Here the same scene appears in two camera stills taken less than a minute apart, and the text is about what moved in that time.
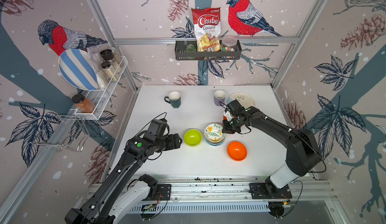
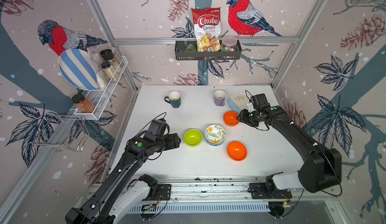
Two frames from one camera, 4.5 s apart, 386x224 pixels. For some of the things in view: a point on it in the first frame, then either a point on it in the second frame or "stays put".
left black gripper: (172, 143) stays put
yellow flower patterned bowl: (213, 133) stays put
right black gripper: (225, 129) to (242, 117)
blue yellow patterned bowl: (215, 143) stays put
